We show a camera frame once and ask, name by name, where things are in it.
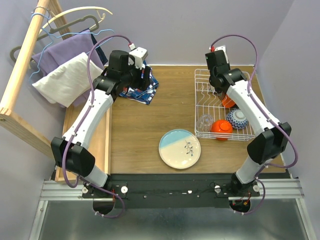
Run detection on clear drinking glass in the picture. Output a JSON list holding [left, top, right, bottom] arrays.
[[196, 114, 214, 132]]

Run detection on white wire dish rack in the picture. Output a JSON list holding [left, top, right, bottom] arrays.
[[194, 69, 255, 141]]

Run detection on orange bowl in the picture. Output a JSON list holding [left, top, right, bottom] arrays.
[[210, 119, 233, 141]]

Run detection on red patterned bowl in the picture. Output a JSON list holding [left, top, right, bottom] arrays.
[[226, 109, 249, 130]]

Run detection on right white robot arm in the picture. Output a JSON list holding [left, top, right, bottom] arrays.
[[205, 47, 292, 195]]

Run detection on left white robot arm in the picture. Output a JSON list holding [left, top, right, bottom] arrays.
[[50, 47, 151, 188]]

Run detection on wooden clothes rack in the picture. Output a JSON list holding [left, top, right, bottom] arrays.
[[0, 0, 91, 177]]

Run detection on blue patterned cloth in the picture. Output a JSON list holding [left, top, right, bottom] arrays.
[[119, 61, 159, 105]]

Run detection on dark navy cloth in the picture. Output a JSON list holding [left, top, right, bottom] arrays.
[[91, 34, 108, 65]]

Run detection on purple cloth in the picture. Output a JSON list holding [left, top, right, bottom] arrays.
[[31, 29, 112, 108]]

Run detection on white folded cloth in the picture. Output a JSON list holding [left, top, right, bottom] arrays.
[[32, 52, 90, 108]]

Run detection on blue and cream plate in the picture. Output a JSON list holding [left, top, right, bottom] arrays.
[[158, 129, 201, 170]]

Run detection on cream plastic hanger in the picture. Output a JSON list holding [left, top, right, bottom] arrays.
[[38, 4, 114, 39]]

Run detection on grey plastic hanger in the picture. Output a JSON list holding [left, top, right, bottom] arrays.
[[9, 14, 100, 63]]

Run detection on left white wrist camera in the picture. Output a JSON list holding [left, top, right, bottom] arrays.
[[128, 43, 148, 70]]

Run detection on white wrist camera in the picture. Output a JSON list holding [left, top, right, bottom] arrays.
[[210, 45, 229, 63], [128, 43, 148, 70]]

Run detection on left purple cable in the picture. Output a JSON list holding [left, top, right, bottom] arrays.
[[61, 34, 133, 219]]

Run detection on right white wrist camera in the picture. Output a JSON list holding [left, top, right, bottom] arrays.
[[210, 45, 229, 63]]

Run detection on light blue wire hanger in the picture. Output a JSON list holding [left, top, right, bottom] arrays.
[[28, 13, 116, 85]]

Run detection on black mounting base plate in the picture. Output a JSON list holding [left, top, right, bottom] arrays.
[[82, 173, 261, 210]]

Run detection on aluminium rail frame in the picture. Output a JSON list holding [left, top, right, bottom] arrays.
[[29, 178, 317, 240]]

